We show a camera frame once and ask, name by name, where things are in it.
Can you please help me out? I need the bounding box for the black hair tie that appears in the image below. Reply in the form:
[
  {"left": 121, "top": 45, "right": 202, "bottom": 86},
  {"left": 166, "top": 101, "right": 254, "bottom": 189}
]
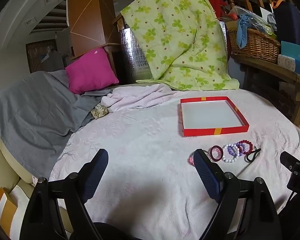
[{"left": 245, "top": 148, "right": 262, "bottom": 162}]

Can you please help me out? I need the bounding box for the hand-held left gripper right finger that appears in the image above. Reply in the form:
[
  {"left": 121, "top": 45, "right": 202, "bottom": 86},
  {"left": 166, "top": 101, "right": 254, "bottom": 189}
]
[{"left": 193, "top": 149, "right": 283, "bottom": 240}]

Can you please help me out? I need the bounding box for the wooden side table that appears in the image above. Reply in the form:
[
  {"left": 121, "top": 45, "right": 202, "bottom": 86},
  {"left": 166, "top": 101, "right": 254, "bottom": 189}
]
[{"left": 230, "top": 54, "right": 300, "bottom": 129}]

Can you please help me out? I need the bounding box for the small patterned cushion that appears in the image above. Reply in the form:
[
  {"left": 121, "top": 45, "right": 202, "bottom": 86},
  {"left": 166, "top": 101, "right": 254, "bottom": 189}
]
[{"left": 91, "top": 104, "right": 108, "bottom": 118}]

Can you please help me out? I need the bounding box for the blue cardboard box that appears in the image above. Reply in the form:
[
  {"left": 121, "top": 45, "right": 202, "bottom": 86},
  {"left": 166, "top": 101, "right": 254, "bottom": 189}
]
[{"left": 280, "top": 41, "right": 300, "bottom": 68}]

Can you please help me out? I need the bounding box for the dark blue backpack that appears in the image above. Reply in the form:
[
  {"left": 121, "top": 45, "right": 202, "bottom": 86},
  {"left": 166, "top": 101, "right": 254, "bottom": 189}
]
[{"left": 271, "top": 0, "right": 300, "bottom": 47}]

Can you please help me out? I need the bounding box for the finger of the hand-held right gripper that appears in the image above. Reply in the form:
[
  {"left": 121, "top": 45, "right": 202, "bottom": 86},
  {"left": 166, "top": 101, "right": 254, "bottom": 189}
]
[{"left": 280, "top": 151, "right": 300, "bottom": 172}]

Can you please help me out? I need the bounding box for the white bead bracelet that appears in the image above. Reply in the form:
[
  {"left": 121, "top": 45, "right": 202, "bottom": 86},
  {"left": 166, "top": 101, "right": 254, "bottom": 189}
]
[{"left": 222, "top": 144, "right": 240, "bottom": 162}]

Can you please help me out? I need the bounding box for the red shallow cardboard box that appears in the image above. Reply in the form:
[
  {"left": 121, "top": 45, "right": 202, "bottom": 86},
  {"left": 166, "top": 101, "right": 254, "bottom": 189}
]
[{"left": 180, "top": 96, "right": 250, "bottom": 137}]

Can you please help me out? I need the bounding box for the green floral quilt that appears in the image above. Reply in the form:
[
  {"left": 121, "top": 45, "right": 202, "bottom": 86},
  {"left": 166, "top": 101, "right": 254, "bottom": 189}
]
[{"left": 120, "top": 0, "right": 240, "bottom": 91}]

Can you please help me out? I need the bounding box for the blue cloth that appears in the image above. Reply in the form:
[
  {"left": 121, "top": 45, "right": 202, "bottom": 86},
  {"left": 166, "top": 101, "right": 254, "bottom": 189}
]
[{"left": 236, "top": 14, "right": 253, "bottom": 50}]

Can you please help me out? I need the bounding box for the silver insulation foil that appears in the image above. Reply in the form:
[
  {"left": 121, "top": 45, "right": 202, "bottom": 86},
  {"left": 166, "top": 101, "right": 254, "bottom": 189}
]
[{"left": 121, "top": 27, "right": 153, "bottom": 83}]

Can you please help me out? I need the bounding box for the brown wooden cabinet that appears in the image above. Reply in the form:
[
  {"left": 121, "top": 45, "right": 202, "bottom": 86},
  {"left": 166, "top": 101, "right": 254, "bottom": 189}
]
[{"left": 66, "top": 0, "right": 120, "bottom": 58}]

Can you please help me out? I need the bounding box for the pale pink towel blanket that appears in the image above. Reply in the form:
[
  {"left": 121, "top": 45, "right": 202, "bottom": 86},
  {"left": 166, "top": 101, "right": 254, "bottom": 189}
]
[{"left": 49, "top": 84, "right": 300, "bottom": 240}]

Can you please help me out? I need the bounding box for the wicker basket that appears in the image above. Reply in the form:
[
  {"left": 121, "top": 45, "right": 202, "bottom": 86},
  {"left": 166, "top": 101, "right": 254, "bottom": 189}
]
[{"left": 226, "top": 27, "right": 282, "bottom": 64}]

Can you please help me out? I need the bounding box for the pink bead bracelet with charm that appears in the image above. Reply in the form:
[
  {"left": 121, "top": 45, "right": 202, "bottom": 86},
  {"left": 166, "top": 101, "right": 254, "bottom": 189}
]
[{"left": 189, "top": 149, "right": 210, "bottom": 167}]

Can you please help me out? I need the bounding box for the cream sofa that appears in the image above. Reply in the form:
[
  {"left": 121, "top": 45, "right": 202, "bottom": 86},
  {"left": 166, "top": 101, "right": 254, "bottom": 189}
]
[{"left": 0, "top": 124, "right": 74, "bottom": 234}]

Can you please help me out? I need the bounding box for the dark red bead bracelet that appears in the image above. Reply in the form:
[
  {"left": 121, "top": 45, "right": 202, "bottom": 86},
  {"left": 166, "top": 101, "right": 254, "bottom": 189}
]
[{"left": 239, "top": 139, "right": 254, "bottom": 155}]

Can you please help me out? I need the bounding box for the orange and white box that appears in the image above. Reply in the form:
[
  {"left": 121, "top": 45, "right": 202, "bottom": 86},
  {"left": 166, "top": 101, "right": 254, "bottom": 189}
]
[{"left": 0, "top": 186, "right": 18, "bottom": 230}]

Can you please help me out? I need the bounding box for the grey blanket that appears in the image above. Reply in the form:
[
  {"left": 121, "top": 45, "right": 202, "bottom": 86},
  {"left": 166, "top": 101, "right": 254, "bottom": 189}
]
[{"left": 0, "top": 70, "right": 113, "bottom": 179}]

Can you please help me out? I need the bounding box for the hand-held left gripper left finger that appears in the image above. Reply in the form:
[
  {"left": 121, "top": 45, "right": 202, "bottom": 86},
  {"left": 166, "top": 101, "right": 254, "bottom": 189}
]
[{"left": 21, "top": 149, "right": 109, "bottom": 240}]

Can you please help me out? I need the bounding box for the red cloth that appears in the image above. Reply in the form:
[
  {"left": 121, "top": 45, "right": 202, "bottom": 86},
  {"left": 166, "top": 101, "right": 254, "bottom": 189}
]
[{"left": 206, "top": 0, "right": 228, "bottom": 19}]

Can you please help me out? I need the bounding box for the magenta pillow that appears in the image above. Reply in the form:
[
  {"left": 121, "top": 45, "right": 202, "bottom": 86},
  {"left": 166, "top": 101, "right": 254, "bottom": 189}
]
[{"left": 65, "top": 48, "right": 120, "bottom": 95}]

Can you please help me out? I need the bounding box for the dark red bangle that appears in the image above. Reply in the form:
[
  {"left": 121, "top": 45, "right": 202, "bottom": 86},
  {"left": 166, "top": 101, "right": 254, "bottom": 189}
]
[{"left": 210, "top": 145, "right": 223, "bottom": 161}]

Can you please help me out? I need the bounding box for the purple bead bracelet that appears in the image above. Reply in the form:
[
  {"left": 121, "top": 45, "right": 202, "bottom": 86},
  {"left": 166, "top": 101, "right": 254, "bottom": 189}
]
[{"left": 227, "top": 142, "right": 245, "bottom": 157}]

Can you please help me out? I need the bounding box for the white patterned box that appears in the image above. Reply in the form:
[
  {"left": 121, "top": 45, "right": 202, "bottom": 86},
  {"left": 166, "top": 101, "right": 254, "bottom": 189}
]
[{"left": 277, "top": 54, "right": 300, "bottom": 72}]

